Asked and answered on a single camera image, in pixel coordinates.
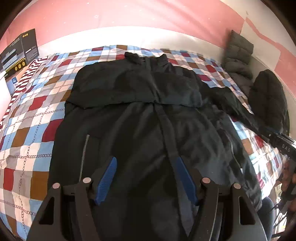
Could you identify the black printed cardboard box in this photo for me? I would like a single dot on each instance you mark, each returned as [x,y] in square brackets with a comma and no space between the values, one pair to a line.
[19,53]

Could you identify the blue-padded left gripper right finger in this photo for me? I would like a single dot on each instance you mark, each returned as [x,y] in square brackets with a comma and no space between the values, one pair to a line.
[190,178]

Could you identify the blue orange box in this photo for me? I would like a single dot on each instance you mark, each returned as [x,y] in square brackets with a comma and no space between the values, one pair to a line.
[13,81]

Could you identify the black puffer jacket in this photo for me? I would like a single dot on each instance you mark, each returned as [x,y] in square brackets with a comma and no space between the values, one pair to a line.
[268,102]

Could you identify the person's right hand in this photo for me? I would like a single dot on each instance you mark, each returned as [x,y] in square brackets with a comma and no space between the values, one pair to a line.
[288,175]

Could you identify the large black jacket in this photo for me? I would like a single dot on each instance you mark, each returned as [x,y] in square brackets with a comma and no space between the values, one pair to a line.
[146,112]

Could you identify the checkered bed sheet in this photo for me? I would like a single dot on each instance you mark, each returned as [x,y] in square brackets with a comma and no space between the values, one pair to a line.
[37,109]

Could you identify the grey quilted puffer garment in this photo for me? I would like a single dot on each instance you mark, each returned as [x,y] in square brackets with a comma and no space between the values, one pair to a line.
[236,61]

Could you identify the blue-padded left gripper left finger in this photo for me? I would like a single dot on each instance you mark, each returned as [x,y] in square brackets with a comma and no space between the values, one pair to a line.
[102,179]

